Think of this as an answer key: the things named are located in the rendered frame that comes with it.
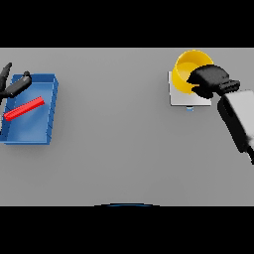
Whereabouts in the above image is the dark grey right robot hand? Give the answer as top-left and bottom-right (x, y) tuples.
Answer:
(186, 64), (241, 100)

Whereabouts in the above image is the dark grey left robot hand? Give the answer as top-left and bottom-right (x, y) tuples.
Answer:
(0, 62), (33, 106)

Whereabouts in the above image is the yellow bowl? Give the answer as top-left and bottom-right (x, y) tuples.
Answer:
(172, 50), (214, 95)

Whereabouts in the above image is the red beaker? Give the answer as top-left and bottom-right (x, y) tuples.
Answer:
(3, 95), (46, 122)

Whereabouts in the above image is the pale square measuring scale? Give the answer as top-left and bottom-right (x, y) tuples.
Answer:
(168, 70), (212, 111)

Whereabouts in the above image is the blue tray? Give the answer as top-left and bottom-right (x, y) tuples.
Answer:
(0, 72), (60, 146)

